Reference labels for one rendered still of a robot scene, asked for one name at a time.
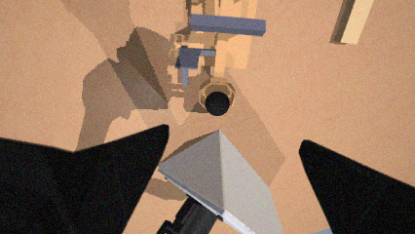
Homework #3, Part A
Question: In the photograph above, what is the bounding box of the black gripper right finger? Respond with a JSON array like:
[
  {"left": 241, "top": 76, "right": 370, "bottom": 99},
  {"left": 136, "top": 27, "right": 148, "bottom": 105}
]
[{"left": 299, "top": 139, "right": 415, "bottom": 234}]

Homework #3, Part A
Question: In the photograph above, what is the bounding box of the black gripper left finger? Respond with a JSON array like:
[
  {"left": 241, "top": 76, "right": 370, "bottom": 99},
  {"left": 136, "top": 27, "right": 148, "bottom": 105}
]
[{"left": 0, "top": 124, "right": 169, "bottom": 234}]

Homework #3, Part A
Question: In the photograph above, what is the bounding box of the black ball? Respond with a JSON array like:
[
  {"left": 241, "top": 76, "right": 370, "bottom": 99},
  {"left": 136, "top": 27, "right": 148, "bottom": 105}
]
[{"left": 205, "top": 92, "right": 230, "bottom": 116}]

